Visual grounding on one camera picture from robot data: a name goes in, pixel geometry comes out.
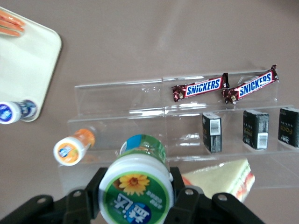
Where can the black tissue pack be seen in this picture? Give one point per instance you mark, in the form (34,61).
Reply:
(288,127)
(255,129)
(212,133)

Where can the wrapped sandwich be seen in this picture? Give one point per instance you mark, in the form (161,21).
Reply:
(222,179)
(11,25)

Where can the blue gum bottle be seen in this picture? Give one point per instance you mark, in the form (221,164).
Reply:
(11,112)

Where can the Snickers bar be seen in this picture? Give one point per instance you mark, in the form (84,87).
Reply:
(252,86)
(201,87)

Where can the orange gum bottle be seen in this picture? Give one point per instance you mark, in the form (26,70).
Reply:
(70,149)

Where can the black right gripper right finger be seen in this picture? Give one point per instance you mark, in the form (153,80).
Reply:
(201,205)

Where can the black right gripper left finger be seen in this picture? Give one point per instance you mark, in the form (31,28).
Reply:
(77,205)

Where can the cream plastic tray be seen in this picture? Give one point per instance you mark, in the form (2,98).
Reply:
(25,70)

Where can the clear acrylic tiered stand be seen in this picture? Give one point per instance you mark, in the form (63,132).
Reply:
(121,102)

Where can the green gum bottle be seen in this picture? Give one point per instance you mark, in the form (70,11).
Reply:
(135,186)

